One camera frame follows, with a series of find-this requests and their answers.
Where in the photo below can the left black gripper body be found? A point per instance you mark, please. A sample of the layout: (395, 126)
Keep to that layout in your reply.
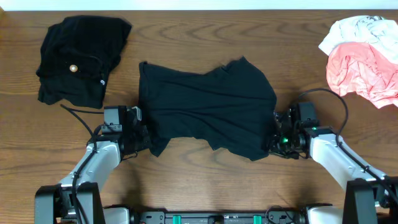
(137, 140)

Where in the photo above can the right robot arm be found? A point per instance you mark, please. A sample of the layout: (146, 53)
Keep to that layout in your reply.
(370, 194)

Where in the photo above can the folded black pants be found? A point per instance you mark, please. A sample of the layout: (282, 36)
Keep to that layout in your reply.
(77, 56)

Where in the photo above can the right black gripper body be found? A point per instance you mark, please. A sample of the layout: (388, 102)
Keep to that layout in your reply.
(285, 145)

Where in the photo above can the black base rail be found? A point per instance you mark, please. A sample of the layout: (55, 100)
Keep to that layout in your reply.
(274, 214)

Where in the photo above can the coral pink t-shirt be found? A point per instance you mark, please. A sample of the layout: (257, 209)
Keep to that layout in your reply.
(359, 68)

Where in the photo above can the white printed t-shirt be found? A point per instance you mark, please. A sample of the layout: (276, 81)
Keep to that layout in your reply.
(377, 31)

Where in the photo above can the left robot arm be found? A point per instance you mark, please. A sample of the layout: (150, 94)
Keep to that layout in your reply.
(76, 198)

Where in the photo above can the black t-shirt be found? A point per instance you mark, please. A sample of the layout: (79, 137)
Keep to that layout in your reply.
(230, 107)

